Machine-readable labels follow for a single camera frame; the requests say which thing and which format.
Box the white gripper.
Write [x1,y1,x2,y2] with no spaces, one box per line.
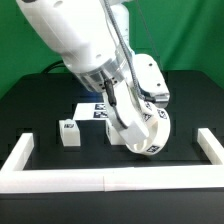
[103,54,170,144]

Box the white round stool seat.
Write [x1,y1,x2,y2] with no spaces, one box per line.
[127,101,171,156]

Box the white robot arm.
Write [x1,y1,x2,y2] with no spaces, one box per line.
[16,0,170,151]

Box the white marker tag sheet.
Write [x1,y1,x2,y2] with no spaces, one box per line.
[73,102,108,121]

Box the white U-shaped fence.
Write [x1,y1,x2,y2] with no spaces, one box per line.
[0,128,224,194]

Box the black cable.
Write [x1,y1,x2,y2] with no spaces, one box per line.
[40,59,69,75]

